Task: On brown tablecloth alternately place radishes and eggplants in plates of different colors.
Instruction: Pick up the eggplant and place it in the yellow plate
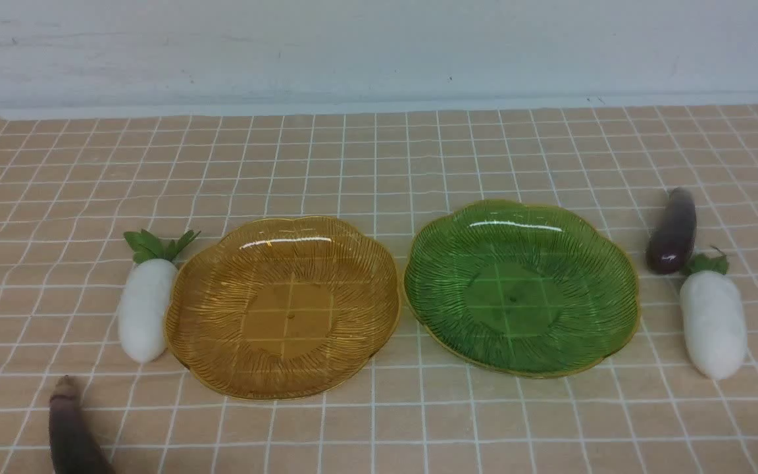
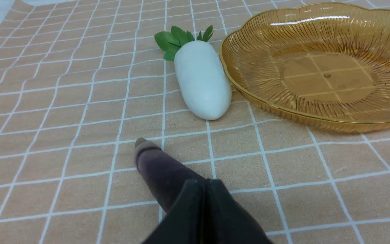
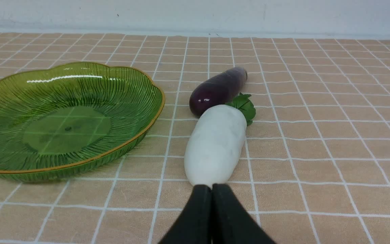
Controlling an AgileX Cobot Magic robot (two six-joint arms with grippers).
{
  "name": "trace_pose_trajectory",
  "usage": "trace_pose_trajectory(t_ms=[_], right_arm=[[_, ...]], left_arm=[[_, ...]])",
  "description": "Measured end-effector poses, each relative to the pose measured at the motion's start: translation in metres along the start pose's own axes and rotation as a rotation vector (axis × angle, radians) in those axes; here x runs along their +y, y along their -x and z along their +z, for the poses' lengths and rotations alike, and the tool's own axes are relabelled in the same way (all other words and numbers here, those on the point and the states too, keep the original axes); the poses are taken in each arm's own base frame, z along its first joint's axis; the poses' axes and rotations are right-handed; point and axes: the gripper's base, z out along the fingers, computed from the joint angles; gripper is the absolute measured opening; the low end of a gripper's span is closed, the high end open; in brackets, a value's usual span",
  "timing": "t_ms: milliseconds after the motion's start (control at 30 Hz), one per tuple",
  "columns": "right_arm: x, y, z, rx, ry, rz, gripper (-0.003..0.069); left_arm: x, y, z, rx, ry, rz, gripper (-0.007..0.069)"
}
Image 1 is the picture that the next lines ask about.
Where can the purple eggplant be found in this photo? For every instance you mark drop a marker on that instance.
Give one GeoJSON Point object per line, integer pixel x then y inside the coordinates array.
{"type": "Point", "coordinates": [671, 244]}
{"type": "Point", "coordinates": [73, 447]}

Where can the white radish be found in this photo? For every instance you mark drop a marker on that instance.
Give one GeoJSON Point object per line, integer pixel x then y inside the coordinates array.
{"type": "Point", "coordinates": [713, 312]}
{"type": "Point", "coordinates": [146, 293]}

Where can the amber glass plate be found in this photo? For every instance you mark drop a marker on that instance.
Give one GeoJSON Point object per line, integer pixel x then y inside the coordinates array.
{"type": "Point", "coordinates": [281, 309]}

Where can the green glass plate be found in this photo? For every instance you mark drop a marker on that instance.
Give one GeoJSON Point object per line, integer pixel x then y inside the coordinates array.
{"type": "Point", "coordinates": [532, 291]}

